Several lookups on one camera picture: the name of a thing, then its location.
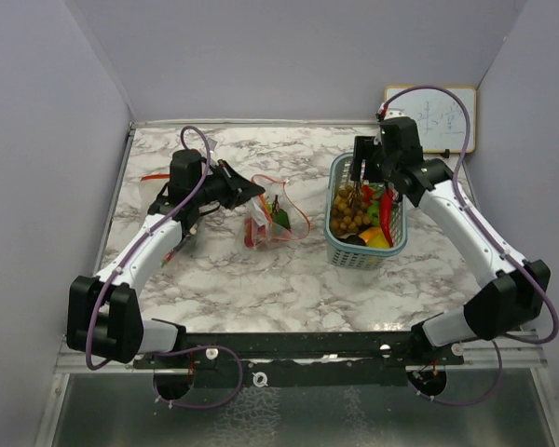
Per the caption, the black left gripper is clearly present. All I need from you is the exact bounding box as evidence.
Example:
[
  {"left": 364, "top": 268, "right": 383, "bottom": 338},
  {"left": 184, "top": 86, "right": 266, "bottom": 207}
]
[{"left": 193, "top": 158, "right": 266, "bottom": 210}]

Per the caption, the clear orange-zip bag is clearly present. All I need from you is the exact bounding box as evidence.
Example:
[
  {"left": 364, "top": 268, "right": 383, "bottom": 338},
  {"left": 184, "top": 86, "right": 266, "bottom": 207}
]
[
  {"left": 139, "top": 171, "right": 201, "bottom": 269},
  {"left": 241, "top": 174, "right": 311, "bottom": 251}
]

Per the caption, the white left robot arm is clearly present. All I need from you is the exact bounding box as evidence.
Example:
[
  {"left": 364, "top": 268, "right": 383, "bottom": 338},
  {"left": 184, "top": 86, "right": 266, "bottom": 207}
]
[{"left": 66, "top": 150, "right": 265, "bottom": 368}]

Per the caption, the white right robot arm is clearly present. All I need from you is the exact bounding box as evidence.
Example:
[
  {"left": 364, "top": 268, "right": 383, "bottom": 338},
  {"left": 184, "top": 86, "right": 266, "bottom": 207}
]
[{"left": 351, "top": 116, "right": 551, "bottom": 364}]

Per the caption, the brown longan bunch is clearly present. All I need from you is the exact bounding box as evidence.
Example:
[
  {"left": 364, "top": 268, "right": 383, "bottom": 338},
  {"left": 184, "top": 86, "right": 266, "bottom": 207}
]
[{"left": 330, "top": 183, "right": 371, "bottom": 237}]

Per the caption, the small whiteboard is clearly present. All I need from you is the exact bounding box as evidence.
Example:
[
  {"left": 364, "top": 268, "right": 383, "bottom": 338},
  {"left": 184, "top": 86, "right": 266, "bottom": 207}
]
[{"left": 384, "top": 86, "right": 477, "bottom": 154}]

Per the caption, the yellow pepper toy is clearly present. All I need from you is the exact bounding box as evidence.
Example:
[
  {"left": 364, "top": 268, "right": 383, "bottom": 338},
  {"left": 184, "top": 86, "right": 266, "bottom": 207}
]
[{"left": 359, "top": 226, "right": 390, "bottom": 249}]

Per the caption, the light blue plastic basket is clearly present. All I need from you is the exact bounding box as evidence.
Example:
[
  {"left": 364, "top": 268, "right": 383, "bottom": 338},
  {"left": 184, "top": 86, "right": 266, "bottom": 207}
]
[{"left": 323, "top": 154, "right": 408, "bottom": 270}]

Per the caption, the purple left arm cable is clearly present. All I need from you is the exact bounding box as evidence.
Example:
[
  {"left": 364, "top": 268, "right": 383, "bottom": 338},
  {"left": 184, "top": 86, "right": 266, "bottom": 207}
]
[{"left": 84, "top": 125, "right": 246, "bottom": 411}]

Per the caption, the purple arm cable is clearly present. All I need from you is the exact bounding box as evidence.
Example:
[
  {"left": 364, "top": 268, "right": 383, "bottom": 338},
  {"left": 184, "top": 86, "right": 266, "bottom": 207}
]
[
  {"left": 84, "top": 125, "right": 246, "bottom": 411},
  {"left": 380, "top": 84, "right": 559, "bottom": 405}
]

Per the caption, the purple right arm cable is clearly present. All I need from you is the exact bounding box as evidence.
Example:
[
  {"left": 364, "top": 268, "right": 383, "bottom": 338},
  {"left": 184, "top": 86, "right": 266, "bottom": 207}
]
[{"left": 380, "top": 84, "right": 559, "bottom": 405}]

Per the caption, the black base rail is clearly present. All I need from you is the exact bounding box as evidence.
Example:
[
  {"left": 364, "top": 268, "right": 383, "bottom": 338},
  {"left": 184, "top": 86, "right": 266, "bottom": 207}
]
[{"left": 133, "top": 331, "right": 463, "bottom": 389}]

